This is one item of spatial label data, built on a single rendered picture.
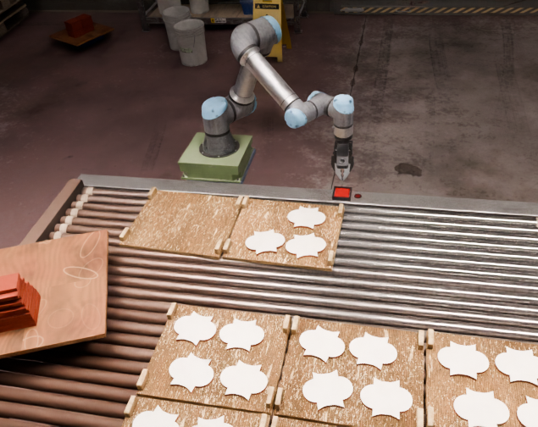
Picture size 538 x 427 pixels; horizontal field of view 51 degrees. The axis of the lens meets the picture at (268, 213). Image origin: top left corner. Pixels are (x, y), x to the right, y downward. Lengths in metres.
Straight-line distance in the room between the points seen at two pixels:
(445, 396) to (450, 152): 2.82
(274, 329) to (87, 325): 0.58
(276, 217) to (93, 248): 0.70
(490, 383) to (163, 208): 1.39
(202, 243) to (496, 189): 2.39
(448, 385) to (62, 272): 1.30
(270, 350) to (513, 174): 2.77
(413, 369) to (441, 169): 2.55
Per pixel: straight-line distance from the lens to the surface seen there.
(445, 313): 1.96
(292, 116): 2.11
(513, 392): 1.81
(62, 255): 2.15
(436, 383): 1.77
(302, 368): 1.77
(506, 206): 2.42
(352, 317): 1.92
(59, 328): 1.91
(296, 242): 2.12
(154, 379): 1.82
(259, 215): 2.27
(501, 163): 4.31
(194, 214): 2.32
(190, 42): 5.68
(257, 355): 1.81
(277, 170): 4.11
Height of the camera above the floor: 2.39
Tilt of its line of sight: 40 degrees down
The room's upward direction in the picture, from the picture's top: 5 degrees counter-clockwise
